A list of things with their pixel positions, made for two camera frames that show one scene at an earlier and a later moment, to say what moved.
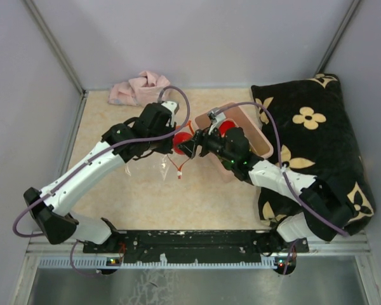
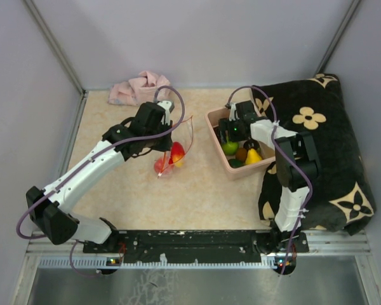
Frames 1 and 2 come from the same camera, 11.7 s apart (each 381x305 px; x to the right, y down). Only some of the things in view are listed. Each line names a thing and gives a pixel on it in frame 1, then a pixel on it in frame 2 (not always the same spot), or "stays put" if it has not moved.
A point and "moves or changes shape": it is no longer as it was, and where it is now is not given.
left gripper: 167,148 stays put
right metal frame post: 322,65 stays put
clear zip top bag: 156,165 moves or changes shape
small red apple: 180,138 -> 159,164
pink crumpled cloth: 141,90 stays put
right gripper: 202,138 -> 225,124
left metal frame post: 31,6 stays put
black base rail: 197,246 stays put
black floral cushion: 314,131 stays put
